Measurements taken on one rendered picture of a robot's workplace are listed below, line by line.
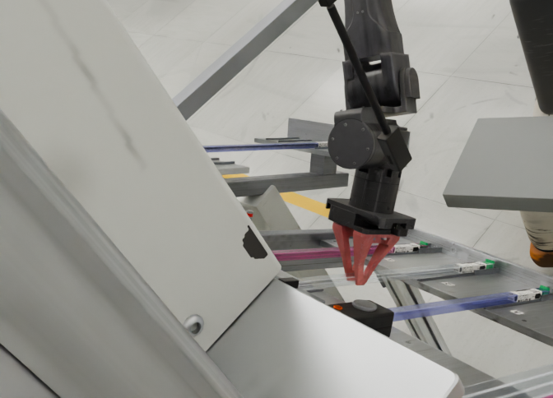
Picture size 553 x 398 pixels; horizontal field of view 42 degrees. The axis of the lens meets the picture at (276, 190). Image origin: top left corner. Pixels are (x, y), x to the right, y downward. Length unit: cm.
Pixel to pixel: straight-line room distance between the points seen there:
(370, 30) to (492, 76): 199
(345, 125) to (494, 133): 82
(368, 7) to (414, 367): 68
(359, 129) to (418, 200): 164
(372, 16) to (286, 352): 66
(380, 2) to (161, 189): 67
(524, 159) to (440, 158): 106
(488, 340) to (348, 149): 125
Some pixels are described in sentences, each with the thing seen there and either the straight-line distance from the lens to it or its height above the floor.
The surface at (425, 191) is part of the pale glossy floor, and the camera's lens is 246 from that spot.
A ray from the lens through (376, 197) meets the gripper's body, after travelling 88.
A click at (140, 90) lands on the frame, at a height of 149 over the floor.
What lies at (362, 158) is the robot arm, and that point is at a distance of 81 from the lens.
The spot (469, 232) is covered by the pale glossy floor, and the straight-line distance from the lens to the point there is 227.
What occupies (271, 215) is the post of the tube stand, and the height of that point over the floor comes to 76.
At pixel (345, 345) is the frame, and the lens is 26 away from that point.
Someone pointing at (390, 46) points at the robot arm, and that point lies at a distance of 88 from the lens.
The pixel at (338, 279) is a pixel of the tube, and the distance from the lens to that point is 90.
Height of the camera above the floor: 158
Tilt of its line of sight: 35 degrees down
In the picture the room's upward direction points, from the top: 31 degrees counter-clockwise
